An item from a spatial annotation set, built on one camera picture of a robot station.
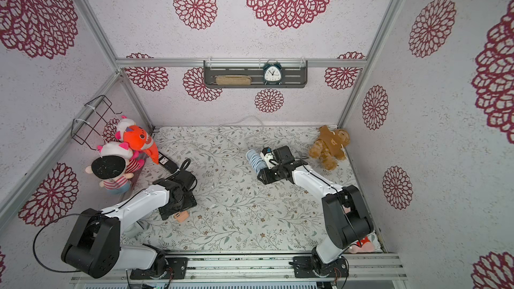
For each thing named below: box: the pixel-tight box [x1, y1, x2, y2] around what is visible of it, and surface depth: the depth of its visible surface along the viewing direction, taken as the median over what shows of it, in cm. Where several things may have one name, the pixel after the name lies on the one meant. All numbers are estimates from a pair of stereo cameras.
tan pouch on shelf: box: [215, 74, 252, 86], surface depth 90 cm
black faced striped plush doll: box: [84, 141, 145, 195], surface depth 83 cm
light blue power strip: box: [245, 149, 268, 174], surface depth 91 cm
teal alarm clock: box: [263, 60, 283, 85], surface depth 92 cm
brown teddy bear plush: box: [308, 125, 351, 171], surface depth 106 cm
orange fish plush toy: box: [123, 125, 160, 165], surface depth 91 cm
